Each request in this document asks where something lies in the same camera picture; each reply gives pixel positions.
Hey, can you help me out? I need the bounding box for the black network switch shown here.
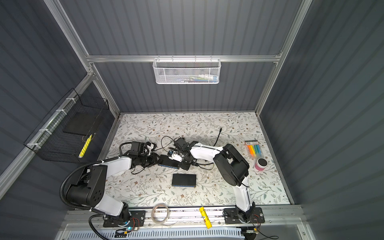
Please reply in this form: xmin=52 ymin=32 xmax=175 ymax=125
xmin=158 ymin=155 xmax=180 ymax=169
xmin=172 ymin=174 xmax=197 ymax=188

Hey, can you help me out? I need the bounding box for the black ethernet cable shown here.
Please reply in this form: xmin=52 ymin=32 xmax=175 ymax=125
xmin=160 ymin=127 xmax=223 ymax=171

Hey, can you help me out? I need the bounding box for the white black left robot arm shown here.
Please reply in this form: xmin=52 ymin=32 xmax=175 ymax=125
xmin=59 ymin=153 xmax=160 ymax=218

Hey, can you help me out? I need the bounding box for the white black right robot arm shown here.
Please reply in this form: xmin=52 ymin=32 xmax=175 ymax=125
xmin=171 ymin=138 xmax=254 ymax=216

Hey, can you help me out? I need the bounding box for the yellow marker in black basket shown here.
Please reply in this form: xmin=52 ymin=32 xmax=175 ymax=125
xmin=78 ymin=135 xmax=93 ymax=159

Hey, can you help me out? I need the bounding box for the coloured marker pack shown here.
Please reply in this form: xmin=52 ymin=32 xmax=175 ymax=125
xmin=244 ymin=140 xmax=264 ymax=160

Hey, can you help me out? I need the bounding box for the yellow glue stick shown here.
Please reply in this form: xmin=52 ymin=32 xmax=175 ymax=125
xmin=199 ymin=207 xmax=212 ymax=229

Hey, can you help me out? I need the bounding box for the pink black tape roll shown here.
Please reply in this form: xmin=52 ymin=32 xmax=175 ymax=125
xmin=255 ymin=158 xmax=268 ymax=172

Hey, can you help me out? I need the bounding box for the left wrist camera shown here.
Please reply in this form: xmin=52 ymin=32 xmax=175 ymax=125
xmin=128 ymin=142 xmax=157 ymax=156

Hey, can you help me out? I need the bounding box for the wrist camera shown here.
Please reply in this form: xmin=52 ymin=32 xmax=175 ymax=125
xmin=128 ymin=142 xmax=157 ymax=156
xmin=168 ymin=138 xmax=189 ymax=163

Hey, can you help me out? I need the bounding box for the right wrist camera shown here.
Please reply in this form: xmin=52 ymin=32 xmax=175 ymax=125
xmin=168 ymin=138 xmax=189 ymax=163

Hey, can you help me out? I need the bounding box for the clear tape ring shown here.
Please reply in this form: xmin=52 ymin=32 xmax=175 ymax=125
xmin=150 ymin=203 xmax=171 ymax=226

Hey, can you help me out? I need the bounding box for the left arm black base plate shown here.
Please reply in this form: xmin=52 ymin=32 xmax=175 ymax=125
xmin=103 ymin=211 xmax=146 ymax=228

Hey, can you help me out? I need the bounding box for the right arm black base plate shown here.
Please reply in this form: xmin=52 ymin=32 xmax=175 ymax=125
xmin=223 ymin=207 xmax=265 ymax=225

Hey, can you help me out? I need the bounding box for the black wire mesh basket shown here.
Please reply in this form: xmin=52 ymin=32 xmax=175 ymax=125
xmin=24 ymin=92 xmax=110 ymax=164

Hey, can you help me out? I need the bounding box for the white wire mesh basket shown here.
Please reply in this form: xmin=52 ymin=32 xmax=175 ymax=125
xmin=153 ymin=59 xmax=222 ymax=85

